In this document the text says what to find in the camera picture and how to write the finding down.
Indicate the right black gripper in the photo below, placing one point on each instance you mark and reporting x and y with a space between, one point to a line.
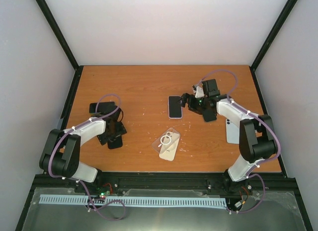
185 97

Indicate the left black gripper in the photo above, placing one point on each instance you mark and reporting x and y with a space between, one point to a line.
120 130

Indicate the black screen phone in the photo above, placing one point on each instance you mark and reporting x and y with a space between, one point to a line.
174 109

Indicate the black phone case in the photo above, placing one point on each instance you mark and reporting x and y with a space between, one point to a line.
115 144

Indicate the lilac phone case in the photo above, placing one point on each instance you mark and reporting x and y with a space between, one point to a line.
176 118

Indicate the dark phone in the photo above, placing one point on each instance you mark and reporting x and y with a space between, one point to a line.
102 107

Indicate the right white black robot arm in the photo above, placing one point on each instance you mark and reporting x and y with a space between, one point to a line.
257 141

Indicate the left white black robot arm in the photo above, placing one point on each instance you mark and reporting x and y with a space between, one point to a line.
61 153

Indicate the black phone right side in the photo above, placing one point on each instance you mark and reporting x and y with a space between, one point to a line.
209 115

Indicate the clear magsafe phone case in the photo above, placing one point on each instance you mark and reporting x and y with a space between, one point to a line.
156 144

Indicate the cream white phone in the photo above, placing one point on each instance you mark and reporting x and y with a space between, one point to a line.
168 146

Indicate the light blue phone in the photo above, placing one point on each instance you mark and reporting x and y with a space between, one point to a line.
232 132

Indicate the left green controller board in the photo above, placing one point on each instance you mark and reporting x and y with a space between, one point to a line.
105 191

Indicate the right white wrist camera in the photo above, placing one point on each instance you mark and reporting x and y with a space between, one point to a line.
198 91

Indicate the left black side rail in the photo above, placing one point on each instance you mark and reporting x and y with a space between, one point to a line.
62 124

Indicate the light blue cable duct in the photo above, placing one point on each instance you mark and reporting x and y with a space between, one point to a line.
148 202

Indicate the right wired connector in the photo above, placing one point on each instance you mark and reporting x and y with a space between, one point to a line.
244 194

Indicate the black aluminium frame rail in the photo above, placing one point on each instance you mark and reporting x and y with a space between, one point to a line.
208 183

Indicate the right black frame post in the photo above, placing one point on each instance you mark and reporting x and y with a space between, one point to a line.
285 12

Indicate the black frame post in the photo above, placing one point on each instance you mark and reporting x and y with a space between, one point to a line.
285 12
57 32

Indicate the left black frame post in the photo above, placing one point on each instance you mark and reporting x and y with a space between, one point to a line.
57 32

